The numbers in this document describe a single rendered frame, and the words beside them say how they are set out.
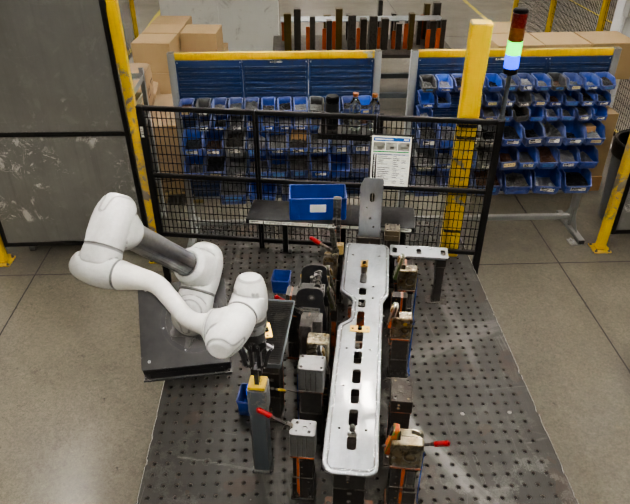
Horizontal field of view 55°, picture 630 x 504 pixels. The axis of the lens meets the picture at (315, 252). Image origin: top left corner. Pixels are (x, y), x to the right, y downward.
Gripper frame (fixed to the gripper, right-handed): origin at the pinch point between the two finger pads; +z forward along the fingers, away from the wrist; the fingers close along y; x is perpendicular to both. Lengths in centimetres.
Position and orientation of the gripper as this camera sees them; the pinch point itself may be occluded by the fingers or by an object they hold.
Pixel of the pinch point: (256, 374)
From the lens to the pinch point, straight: 212.6
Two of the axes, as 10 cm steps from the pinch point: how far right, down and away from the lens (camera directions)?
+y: 9.9, 0.6, -0.9
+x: 1.1, -5.5, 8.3
